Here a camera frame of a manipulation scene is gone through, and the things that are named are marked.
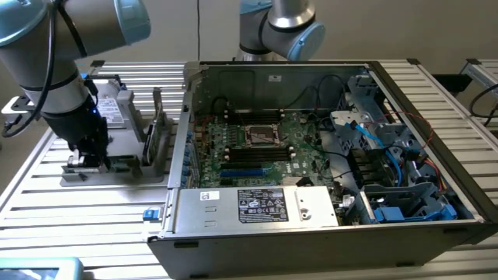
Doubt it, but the green RAM stick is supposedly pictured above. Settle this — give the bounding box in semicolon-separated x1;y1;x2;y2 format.
61;164;103;174

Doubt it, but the thin red wire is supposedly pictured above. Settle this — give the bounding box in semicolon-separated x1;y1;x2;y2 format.
374;112;438;152

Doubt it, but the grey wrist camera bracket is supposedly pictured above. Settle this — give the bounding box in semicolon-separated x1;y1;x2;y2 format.
0;95;41;138

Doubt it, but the black looped wire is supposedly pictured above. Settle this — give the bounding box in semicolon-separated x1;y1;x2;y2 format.
285;74;348;113

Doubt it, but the light blue SATA wire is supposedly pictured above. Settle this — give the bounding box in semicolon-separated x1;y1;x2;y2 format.
348;120;387;150

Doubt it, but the dark blue SATA wire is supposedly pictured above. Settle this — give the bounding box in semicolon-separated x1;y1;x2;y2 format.
383;145;414;187

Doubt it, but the grey parts rack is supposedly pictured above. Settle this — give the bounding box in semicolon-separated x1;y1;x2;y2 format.
58;75;175;188

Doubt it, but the green Dell motherboard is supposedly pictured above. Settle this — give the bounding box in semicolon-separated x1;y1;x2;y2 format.
189;111;336;189

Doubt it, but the thin black hanging cable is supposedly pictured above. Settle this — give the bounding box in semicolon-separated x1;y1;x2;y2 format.
196;0;203;61

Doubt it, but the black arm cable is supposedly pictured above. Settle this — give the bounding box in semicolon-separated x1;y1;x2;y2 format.
1;0;97;138

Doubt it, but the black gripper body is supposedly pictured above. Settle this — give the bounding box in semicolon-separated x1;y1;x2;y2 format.
40;108;113;173

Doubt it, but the silver metal disk bay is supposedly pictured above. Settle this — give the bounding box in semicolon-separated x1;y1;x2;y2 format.
329;73;414;152

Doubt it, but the blue plastic drive caddy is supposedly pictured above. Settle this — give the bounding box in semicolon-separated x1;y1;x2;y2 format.
371;203;456;224

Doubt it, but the silver CPU socket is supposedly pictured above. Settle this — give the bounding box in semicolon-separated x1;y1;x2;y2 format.
237;123;284;147

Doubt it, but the green graphics card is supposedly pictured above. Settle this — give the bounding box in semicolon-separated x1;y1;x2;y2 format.
140;86;168;167

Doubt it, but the blue case latch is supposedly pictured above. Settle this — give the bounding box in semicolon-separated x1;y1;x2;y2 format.
141;206;163;223

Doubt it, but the black open PC case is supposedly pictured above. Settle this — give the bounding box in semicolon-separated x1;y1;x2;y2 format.
145;59;498;280

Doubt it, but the blue expansion slot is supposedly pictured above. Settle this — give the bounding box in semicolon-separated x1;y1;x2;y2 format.
219;169;264;179

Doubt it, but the silver power supply unit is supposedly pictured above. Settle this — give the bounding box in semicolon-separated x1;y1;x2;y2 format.
169;185;340;235

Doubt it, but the silver hard disk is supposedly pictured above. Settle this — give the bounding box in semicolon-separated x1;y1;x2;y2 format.
85;76;129;130

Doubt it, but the black expansion slot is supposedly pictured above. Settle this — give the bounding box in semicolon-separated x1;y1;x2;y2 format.
220;162;264;171

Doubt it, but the black thick cable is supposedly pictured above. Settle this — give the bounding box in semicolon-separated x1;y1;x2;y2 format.
468;83;498;119

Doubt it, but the green CPU chip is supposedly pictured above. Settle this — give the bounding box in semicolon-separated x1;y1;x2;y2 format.
108;156;140;173

